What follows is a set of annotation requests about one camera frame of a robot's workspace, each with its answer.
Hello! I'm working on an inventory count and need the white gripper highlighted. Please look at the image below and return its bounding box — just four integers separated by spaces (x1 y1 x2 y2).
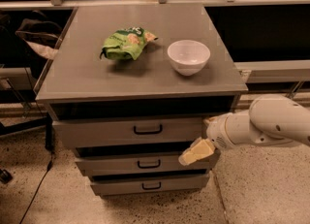
178 112 235 166

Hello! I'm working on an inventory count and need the grey top drawer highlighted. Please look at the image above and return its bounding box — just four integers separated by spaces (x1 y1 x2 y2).
53 116 206 148

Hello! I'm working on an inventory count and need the grey drawer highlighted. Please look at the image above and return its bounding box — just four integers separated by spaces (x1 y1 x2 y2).
90 173 209 197
53 116 206 148
75 143 220 176

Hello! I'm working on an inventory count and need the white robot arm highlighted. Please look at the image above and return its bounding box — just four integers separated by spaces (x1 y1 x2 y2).
178 94 310 166

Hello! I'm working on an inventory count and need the grey drawer cabinet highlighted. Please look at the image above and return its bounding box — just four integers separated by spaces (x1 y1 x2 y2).
37 4 247 183

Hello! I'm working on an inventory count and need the grey bottom drawer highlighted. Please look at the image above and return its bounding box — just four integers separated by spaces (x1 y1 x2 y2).
90 173 209 197

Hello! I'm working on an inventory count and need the grey middle drawer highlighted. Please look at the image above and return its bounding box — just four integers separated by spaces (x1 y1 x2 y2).
75 143 220 176

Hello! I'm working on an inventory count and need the white bowl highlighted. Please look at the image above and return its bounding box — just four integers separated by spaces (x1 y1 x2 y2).
168 40 211 76

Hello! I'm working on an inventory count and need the green chip bag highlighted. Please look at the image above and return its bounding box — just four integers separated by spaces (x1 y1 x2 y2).
100 27 158 60

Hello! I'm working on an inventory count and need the black floor cable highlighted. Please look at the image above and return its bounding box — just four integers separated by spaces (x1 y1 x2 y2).
17 151 55 224

